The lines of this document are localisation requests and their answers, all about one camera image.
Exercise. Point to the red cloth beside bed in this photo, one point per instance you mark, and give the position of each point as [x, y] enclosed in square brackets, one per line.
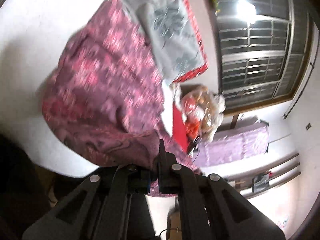
[178, 129]

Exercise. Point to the grey floral pillow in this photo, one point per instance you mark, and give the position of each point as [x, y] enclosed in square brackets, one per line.
[172, 30]

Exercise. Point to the purple pink floral garment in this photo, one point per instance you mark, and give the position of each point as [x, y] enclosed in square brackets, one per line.
[104, 100]

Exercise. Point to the barred window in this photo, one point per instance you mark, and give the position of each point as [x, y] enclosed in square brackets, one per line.
[264, 46]

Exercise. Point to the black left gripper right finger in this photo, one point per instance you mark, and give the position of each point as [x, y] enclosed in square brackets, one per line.
[174, 178]

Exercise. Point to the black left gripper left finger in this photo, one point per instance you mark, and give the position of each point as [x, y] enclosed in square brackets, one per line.
[129, 212]

